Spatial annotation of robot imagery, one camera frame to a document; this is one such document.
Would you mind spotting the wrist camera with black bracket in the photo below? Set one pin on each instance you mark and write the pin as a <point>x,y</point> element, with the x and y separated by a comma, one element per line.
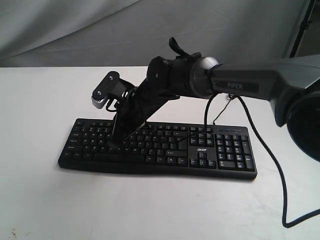
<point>111,88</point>

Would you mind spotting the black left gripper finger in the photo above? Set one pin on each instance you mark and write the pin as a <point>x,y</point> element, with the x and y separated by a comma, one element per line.
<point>114,141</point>

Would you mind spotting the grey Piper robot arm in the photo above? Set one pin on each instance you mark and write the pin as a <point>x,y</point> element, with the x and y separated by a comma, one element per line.
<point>290,85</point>

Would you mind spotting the black stand pole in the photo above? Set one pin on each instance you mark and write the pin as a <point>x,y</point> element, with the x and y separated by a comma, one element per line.
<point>304,25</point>

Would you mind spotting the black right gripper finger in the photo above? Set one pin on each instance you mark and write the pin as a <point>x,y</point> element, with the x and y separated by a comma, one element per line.
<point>126,130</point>

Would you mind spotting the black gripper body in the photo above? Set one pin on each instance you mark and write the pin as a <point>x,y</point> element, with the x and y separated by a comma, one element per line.
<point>144,101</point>

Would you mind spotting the grey backdrop cloth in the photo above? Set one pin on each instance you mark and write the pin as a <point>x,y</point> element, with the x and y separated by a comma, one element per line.
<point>91,33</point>

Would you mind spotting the black Acer keyboard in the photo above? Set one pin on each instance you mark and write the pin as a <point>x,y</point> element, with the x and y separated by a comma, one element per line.
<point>161,148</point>

